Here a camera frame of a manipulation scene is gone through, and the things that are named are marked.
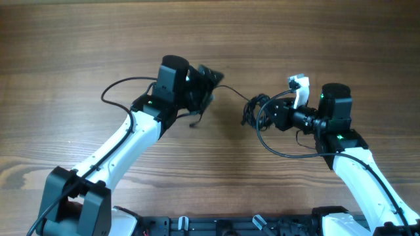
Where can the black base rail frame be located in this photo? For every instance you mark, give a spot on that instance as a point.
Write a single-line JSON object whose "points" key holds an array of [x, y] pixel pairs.
{"points": [[301, 224]]}

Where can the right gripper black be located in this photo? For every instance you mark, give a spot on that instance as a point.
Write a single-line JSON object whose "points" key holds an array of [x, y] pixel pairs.
{"points": [[282, 115]]}

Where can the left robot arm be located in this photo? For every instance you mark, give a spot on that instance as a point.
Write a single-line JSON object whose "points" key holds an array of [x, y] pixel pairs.
{"points": [[79, 201]]}

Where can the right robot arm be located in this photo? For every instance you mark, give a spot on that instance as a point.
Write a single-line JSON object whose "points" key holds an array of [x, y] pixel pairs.
{"points": [[347, 154]]}

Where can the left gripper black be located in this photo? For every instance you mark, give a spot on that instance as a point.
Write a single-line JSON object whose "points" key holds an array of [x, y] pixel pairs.
{"points": [[205, 83]]}

